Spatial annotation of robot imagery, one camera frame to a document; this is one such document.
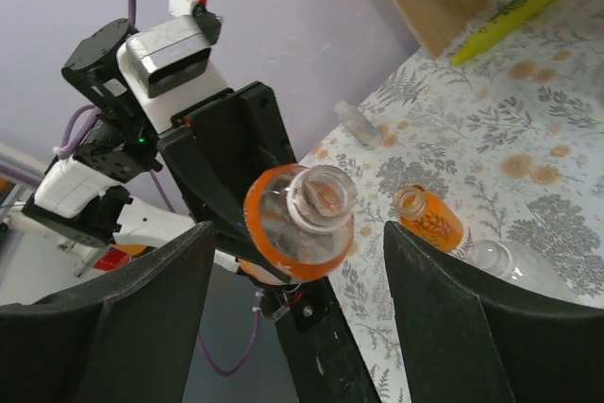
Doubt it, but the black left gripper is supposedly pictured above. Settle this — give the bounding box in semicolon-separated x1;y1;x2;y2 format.
158;82;296;286

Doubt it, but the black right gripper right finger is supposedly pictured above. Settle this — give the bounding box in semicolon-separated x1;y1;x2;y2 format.
383;221;603;402

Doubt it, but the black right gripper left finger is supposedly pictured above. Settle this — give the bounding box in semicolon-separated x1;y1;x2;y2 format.
1;223;216;402

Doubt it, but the clear water bottle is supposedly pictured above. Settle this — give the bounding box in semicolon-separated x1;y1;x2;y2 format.
461;240;603;309

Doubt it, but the orange juice bottle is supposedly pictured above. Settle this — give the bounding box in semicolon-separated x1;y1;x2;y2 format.
393;185;463;253

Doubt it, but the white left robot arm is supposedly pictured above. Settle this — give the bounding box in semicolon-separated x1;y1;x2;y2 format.
23;12;295;285

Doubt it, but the small clear bottle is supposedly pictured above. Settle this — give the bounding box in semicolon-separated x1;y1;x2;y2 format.
333;100;381;149

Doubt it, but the black base bar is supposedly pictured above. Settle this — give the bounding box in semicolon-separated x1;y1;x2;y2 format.
260;278;380;403

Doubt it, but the yellow green tube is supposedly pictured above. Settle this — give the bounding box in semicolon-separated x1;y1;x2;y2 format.
451;0;553;65

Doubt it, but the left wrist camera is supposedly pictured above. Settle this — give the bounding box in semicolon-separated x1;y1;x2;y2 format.
117;15;227;134

